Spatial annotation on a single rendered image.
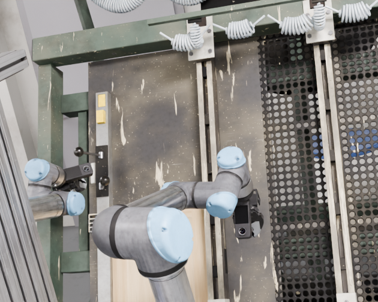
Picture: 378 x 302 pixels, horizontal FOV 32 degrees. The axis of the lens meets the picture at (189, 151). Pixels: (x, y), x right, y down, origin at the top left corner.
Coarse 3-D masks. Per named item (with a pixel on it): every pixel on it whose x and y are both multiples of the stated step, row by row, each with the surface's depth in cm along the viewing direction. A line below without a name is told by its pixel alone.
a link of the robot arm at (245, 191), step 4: (248, 184) 186; (252, 184) 189; (244, 188) 186; (248, 188) 187; (252, 188) 189; (240, 192) 187; (244, 192) 187; (248, 192) 188; (240, 196) 188; (244, 196) 188
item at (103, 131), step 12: (96, 96) 262; (108, 96) 261; (96, 108) 261; (108, 108) 260; (96, 120) 260; (108, 120) 259; (96, 132) 259; (108, 132) 257; (108, 144) 256; (108, 156) 255; (108, 204) 251; (108, 264) 245; (108, 276) 244; (108, 288) 243; (108, 300) 242
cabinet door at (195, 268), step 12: (192, 216) 243; (192, 228) 242; (204, 228) 240; (204, 240) 239; (192, 252) 240; (204, 252) 238; (120, 264) 246; (132, 264) 245; (192, 264) 239; (204, 264) 237; (120, 276) 245; (132, 276) 244; (192, 276) 238; (204, 276) 237; (120, 288) 244; (132, 288) 243; (144, 288) 242; (192, 288) 237; (204, 288) 236; (120, 300) 243; (132, 300) 242; (144, 300) 241; (204, 300) 235
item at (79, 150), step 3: (78, 147) 247; (81, 147) 247; (75, 150) 246; (78, 150) 246; (81, 150) 246; (75, 153) 246; (78, 153) 246; (81, 153) 246; (84, 153) 249; (87, 153) 250; (90, 153) 251; (93, 153) 252; (96, 153) 253; (99, 153) 254; (102, 153) 254; (78, 156) 247; (99, 156) 254; (102, 156) 254
